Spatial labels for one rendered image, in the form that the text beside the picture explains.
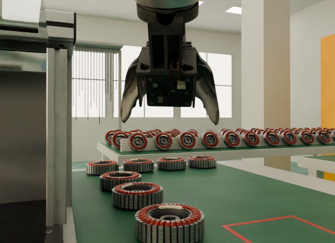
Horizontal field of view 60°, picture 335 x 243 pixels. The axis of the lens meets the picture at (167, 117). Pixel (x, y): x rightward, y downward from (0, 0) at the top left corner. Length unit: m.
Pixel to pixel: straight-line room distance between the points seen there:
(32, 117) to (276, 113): 3.75
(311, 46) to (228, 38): 2.41
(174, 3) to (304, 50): 6.70
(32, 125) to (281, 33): 4.00
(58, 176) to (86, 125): 6.33
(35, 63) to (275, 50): 3.93
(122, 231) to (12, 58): 0.33
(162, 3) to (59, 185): 0.33
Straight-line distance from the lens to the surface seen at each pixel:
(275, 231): 0.55
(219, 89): 7.94
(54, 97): 0.50
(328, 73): 4.03
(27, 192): 0.68
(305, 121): 6.80
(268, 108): 4.10
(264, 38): 4.20
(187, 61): 0.36
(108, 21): 7.26
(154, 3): 0.32
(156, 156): 1.60
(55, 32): 0.53
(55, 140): 0.50
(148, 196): 0.62
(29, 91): 0.66
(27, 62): 0.51
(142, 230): 0.46
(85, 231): 0.54
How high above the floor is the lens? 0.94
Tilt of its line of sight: level
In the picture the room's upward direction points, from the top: straight up
